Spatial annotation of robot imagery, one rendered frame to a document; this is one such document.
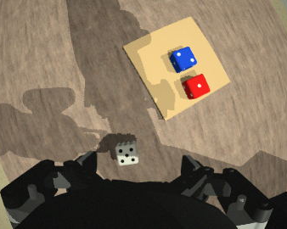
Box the blue die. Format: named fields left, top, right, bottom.
left=170, top=47, right=197, bottom=73

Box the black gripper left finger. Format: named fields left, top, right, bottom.
left=0, top=151, right=117, bottom=229

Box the pale yellow flat mat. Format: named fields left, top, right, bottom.
left=123, top=16, right=230, bottom=120

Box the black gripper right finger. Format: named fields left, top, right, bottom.
left=154, top=155, right=274, bottom=229

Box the red die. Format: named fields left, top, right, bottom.
left=182, top=74, right=210, bottom=99

